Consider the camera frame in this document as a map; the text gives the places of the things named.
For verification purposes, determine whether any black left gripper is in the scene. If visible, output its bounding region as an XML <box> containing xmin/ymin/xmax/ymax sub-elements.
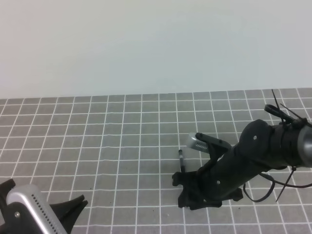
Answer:
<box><xmin>0</xmin><ymin>178</ymin><xmax>88</xmax><ymax>234</ymax></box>

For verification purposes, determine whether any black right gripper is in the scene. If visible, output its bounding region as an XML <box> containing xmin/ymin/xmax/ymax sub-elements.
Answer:
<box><xmin>172</xmin><ymin>119</ymin><xmax>286</xmax><ymax>210</ymax></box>

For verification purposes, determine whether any black pen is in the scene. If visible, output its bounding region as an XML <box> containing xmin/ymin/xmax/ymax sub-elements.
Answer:
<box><xmin>178</xmin><ymin>149</ymin><xmax>186</xmax><ymax>173</ymax></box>

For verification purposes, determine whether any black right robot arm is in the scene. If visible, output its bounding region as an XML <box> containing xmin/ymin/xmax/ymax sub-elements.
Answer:
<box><xmin>172</xmin><ymin>119</ymin><xmax>312</xmax><ymax>210</ymax></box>

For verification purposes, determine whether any grey grid tablecloth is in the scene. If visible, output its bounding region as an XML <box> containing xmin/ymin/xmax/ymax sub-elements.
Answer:
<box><xmin>0</xmin><ymin>88</ymin><xmax>312</xmax><ymax>234</ymax></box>

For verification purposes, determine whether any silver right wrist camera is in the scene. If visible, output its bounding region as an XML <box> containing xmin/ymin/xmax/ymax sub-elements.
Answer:
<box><xmin>186</xmin><ymin>132</ymin><xmax>231</xmax><ymax>156</ymax></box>

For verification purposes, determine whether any black camera cable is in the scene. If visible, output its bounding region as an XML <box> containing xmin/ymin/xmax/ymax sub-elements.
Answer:
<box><xmin>242</xmin><ymin>172</ymin><xmax>275</xmax><ymax>203</ymax></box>

